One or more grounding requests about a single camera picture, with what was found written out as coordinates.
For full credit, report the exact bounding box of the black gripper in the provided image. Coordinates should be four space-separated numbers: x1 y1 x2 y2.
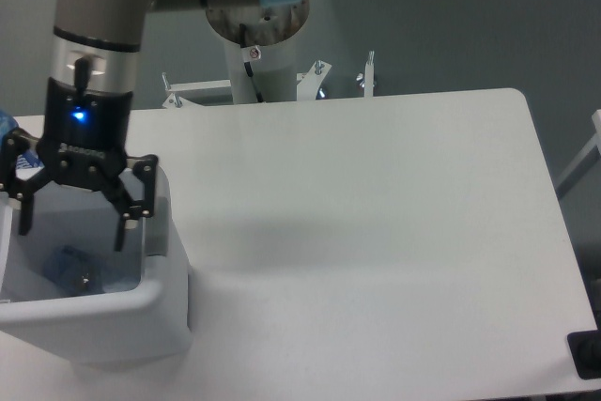
1 78 159 252

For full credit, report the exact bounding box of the crushed clear plastic bottle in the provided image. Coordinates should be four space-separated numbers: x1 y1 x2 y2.
42 245 108 297

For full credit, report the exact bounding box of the clear plastic wrapper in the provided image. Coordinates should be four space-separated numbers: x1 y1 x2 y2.
100 274 140 294

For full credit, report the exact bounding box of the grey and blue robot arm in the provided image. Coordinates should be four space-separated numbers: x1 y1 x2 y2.
1 0 302 249

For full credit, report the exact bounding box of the white plastic trash can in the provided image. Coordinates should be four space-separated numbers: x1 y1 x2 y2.
1 173 192 363

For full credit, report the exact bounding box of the blue labelled water bottle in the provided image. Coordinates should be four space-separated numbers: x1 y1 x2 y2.
0 110 43 169

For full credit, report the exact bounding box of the black clamp at table edge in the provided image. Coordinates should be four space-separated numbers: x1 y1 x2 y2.
567 330 600 380

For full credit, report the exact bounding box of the black cable on pedestal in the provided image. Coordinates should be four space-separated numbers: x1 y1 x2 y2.
238 23 266 104

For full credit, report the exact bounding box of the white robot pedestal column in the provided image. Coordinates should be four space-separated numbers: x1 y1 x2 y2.
206 0 310 101

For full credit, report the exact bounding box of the white metal table frame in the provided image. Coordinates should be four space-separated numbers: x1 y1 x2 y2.
161 50 381 109

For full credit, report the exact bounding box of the white frame at right edge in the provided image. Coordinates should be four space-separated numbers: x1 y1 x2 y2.
555 110 600 199

